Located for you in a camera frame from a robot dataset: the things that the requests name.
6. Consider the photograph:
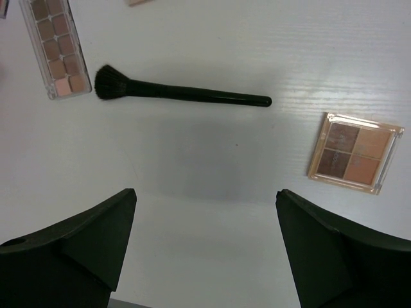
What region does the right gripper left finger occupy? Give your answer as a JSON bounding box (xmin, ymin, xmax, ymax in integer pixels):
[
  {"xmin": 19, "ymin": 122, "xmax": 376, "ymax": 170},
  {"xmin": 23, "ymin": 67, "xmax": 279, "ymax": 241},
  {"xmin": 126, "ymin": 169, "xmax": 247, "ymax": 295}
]
[{"xmin": 1, "ymin": 189, "xmax": 137, "ymax": 307}]

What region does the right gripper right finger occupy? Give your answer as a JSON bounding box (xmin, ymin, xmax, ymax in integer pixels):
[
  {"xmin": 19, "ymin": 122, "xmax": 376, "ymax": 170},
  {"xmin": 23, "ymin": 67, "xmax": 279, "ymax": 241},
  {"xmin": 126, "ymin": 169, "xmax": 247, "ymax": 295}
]
[{"xmin": 275, "ymin": 189, "xmax": 410, "ymax": 307}]

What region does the black powder brush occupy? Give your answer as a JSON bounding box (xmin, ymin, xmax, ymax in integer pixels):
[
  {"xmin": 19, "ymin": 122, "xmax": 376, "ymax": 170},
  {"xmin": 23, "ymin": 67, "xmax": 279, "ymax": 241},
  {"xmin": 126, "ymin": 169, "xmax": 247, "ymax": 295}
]
[{"xmin": 94, "ymin": 65, "xmax": 272, "ymax": 108}]

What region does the four-pan brown eyeshadow palette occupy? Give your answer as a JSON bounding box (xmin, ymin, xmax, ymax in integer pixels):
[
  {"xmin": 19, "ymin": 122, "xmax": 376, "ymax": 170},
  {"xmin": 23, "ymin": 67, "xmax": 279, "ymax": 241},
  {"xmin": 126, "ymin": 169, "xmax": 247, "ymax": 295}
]
[{"xmin": 308, "ymin": 113, "xmax": 405, "ymax": 195}]

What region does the long nude eyeshadow palette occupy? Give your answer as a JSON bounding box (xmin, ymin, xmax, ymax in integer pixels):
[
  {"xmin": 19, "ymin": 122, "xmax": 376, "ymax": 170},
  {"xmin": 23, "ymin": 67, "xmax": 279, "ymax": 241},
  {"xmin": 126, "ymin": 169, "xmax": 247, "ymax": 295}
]
[{"xmin": 19, "ymin": 0, "xmax": 92, "ymax": 100}]

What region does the colourful square eyeshadow palette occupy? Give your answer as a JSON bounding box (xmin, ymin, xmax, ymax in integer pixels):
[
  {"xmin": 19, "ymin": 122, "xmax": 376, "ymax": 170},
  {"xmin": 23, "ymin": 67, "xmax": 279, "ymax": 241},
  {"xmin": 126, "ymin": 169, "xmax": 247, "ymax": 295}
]
[{"xmin": 125, "ymin": 0, "xmax": 151, "ymax": 7}]

